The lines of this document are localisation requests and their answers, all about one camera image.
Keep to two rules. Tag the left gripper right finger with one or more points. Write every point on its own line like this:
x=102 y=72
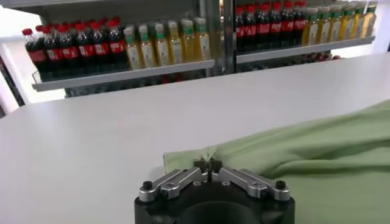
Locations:
x=253 y=185

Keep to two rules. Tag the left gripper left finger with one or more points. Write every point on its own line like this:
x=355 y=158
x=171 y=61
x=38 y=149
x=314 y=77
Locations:
x=176 y=184

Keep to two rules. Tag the green t-shirt with red print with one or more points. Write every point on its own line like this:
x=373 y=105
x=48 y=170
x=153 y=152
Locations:
x=304 y=158

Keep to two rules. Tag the grey metal shelf rack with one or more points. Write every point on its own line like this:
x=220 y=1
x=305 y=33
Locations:
x=304 y=48
x=122 y=74

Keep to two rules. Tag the yellow tea bottle green label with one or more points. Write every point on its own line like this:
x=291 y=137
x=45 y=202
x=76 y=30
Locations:
x=324 y=29
x=335 y=27
x=162 y=51
x=203 y=45
x=147 y=53
x=358 y=24
x=133 y=54
x=347 y=25
x=369 y=22
x=311 y=30
x=189 y=47
x=175 y=50

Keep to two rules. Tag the red-cap cola bottle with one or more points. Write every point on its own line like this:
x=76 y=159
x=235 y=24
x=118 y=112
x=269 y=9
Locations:
x=101 y=48
x=263 y=29
x=54 y=54
x=118 y=46
x=287 y=25
x=299 y=24
x=36 y=56
x=86 y=50
x=240 y=32
x=275 y=27
x=250 y=30
x=69 y=52

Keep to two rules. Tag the black metal pole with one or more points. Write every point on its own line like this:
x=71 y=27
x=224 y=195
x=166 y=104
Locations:
x=12 y=83

